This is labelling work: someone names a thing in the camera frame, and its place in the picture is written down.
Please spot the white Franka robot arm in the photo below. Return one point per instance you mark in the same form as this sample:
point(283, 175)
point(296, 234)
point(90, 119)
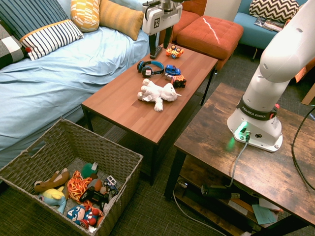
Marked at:
point(270, 73)

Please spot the orange red toy truck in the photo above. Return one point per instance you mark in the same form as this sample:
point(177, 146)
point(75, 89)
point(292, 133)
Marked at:
point(178, 81)

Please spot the blue toy police car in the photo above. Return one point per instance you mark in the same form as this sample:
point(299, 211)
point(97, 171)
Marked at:
point(172, 70)

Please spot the brown grey plush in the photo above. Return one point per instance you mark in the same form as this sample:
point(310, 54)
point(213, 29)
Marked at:
point(96, 183)

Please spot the stack of magazines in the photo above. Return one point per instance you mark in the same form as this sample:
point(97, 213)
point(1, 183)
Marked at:
point(268, 24)

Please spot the sofa with light blue cover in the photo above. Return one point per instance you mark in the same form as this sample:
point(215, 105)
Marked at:
point(61, 81)

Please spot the orange upholstered armchair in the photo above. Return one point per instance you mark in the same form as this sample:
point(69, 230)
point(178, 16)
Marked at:
point(187, 20)

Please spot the reddish wood coffee table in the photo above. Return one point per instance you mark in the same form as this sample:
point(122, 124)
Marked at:
point(137, 118)

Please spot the black white checkered pillow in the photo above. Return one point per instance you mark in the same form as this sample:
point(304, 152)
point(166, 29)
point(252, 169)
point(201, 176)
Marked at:
point(9, 49)

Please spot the Captain America plush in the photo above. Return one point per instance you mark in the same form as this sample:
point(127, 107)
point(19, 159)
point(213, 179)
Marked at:
point(77, 214)

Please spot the blue white toy truck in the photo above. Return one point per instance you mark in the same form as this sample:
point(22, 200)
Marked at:
point(110, 183)

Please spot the brown dog plush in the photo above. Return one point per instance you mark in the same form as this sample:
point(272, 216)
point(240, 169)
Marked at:
point(53, 182)

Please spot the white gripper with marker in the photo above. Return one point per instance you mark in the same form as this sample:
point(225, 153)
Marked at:
point(157, 19)

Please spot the mustard striped pillow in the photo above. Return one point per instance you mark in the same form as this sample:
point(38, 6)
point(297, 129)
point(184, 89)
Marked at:
point(120, 18)

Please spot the black game controller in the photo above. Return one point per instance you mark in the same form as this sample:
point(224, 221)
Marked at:
point(94, 195)

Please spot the blue and black headphones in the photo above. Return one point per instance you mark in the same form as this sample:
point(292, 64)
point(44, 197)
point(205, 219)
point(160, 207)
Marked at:
point(147, 71)

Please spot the orange toy construction vehicle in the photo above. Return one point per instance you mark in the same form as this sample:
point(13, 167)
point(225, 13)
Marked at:
point(174, 52)

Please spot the black power supply box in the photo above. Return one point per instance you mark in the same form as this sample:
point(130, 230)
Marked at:
point(216, 191)

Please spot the black white chevron pillow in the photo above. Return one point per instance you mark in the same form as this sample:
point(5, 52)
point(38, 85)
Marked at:
point(273, 9)

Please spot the black remote control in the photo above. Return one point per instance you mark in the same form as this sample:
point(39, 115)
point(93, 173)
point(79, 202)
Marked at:
point(159, 51)

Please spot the green round plush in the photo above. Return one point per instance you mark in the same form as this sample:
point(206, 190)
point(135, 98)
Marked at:
point(87, 170)

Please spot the teal sofa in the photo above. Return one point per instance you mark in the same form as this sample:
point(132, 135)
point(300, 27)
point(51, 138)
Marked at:
point(248, 32)

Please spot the orange tufted ottoman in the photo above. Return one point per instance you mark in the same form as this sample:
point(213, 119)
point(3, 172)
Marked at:
point(209, 34)

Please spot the blue striped pillow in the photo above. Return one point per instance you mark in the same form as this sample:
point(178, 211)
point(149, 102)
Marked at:
point(49, 37)

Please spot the brown wooden board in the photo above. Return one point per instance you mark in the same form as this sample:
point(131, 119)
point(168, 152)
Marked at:
point(309, 96)

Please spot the yellow white patterned pillow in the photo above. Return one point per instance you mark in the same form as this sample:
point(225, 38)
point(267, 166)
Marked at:
point(85, 14)

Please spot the rustic dark wood table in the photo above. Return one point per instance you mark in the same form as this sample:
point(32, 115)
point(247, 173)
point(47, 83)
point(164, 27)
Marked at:
point(209, 142)

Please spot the grey woven wicker basket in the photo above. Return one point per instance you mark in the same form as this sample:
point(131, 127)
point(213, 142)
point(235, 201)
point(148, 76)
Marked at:
point(98, 147)

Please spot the yellow and blue plush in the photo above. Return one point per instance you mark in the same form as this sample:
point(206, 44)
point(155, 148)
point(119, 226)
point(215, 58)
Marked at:
point(53, 195)

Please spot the teal paper sheet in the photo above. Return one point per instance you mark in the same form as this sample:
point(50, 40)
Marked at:
point(263, 215)

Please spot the orange patterned plush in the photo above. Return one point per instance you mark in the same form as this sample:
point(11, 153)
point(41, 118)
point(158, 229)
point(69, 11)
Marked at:
point(77, 185)

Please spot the white stuffed animal toy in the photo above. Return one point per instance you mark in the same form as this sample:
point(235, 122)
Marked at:
point(160, 93)

